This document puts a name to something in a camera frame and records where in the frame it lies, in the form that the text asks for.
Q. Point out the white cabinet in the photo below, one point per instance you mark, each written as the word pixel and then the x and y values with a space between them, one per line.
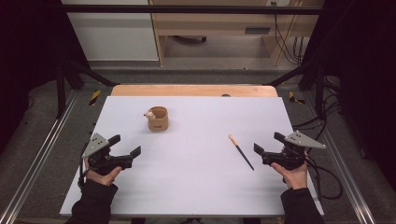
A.
pixel 115 37

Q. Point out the wooden desk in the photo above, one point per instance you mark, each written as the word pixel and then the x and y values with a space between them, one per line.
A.
pixel 218 23

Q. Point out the metal floor rail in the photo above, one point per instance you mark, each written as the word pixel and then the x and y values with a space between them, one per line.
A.
pixel 40 155
pixel 345 174

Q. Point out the person's left hand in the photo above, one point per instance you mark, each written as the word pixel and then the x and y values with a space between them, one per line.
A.
pixel 104 179

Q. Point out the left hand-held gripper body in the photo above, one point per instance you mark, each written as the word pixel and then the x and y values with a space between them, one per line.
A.
pixel 95 145

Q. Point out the black brush with orange tip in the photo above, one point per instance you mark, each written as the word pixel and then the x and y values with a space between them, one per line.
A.
pixel 241 152

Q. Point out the brown cup with animal figure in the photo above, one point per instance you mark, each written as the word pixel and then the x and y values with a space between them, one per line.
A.
pixel 158 119

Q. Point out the yellow and black tape strip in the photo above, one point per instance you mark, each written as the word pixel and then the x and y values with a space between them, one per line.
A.
pixel 292 97
pixel 95 97

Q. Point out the wooden table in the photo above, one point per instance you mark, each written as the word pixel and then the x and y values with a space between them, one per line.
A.
pixel 186 90

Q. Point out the person's right hand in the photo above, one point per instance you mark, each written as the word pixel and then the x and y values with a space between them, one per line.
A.
pixel 294 178

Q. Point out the black horizontal frame bar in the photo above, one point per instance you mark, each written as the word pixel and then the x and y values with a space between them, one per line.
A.
pixel 186 9

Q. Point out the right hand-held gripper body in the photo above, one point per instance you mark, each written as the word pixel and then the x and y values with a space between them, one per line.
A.
pixel 300 140

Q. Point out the black metal stand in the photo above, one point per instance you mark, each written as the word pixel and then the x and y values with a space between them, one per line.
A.
pixel 319 90
pixel 60 93

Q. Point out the black curtain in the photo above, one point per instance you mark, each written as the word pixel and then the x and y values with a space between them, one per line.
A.
pixel 28 62
pixel 364 77

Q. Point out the white board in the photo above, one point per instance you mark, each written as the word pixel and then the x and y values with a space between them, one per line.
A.
pixel 193 174

